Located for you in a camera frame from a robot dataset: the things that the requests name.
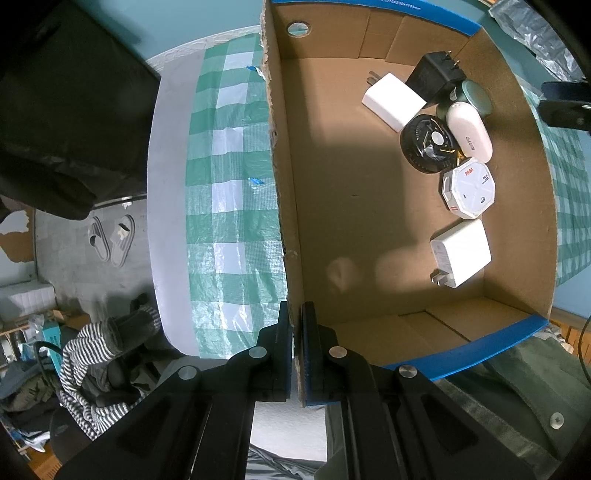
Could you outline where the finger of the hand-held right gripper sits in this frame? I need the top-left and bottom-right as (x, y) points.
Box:
(540, 80), (591, 106)
(538, 102), (591, 136)

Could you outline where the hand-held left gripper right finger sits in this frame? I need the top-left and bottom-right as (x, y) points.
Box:
(300, 301), (539, 480)

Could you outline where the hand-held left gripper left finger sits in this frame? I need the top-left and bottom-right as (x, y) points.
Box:
(54, 300), (294, 480)

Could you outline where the teal cylindrical container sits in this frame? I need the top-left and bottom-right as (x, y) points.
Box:
(436, 79), (492, 121)

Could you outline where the white oval case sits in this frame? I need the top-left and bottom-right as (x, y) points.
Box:
(445, 102), (494, 163)

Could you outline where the white octagonal device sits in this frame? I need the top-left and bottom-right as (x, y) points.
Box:
(438, 157), (497, 220)

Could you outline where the black charger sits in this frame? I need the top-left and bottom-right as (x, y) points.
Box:
(405, 50), (465, 108)

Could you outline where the round black device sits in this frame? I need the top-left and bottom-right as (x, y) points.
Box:
(399, 113), (462, 176)

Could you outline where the cardboard box with blue edge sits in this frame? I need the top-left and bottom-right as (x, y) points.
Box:
(259, 0), (560, 407)

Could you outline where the white charger with prongs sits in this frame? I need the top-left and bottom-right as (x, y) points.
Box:
(429, 218), (491, 290)

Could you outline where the white square charger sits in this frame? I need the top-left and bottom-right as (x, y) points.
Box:
(361, 71), (428, 134)

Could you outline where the silver plastic sheet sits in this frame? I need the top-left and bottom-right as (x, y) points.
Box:
(489, 0), (585, 81)

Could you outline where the grey cloth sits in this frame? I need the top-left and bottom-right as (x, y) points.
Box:
(247, 445), (328, 480)

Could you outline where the green checked tablecloth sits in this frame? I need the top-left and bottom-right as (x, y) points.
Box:
(185, 32), (591, 360)

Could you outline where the grey slipper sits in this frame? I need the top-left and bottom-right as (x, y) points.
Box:
(87, 217), (112, 261)
(111, 215), (136, 267)

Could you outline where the striped cloth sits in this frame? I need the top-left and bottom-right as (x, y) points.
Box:
(55, 305), (162, 439)

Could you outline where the brown wooden furniture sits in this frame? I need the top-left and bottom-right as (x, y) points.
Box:
(549, 307), (591, 356)

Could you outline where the teal carton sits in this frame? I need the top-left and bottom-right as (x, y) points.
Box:
(25, 323), (63, 365)

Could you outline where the white foam box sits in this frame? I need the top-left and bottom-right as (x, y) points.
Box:
(0, 281), (56, 319)

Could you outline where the black cloth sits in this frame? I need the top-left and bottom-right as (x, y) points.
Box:
(0, 0), (162, 221)

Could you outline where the black cable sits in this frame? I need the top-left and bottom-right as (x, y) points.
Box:
(575, 314), (591, 358)

